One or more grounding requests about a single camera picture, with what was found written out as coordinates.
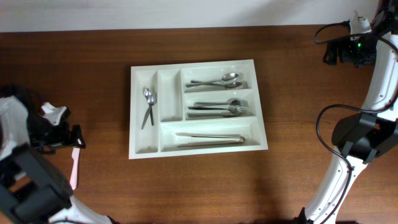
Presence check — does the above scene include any pink plastic knife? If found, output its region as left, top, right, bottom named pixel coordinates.
left=70, top=147, right=80, bottom=190

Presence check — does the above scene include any small steel teaspoon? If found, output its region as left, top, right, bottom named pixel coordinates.
left=144, top=88, right=154, bottom=126
left=141, top=93, right=157, bottom=129

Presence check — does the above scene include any steel spoon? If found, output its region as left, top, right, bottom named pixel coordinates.
left=207, top=82, right=244, bottom=89
left=185, top=72, right=239, bottom=88

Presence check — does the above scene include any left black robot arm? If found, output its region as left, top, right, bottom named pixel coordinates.
left=1, top=84, right=115, bottom=223

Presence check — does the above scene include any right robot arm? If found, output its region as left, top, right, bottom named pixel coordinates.
left=293, top=0, right=397, bottom=223

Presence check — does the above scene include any white plastic cutlery tray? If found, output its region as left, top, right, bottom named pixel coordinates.
left=129, top=59, right=269, bottom=159

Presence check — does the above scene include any right black camera cable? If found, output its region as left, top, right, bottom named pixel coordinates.
left=313, top=20, right=398, bottom=224

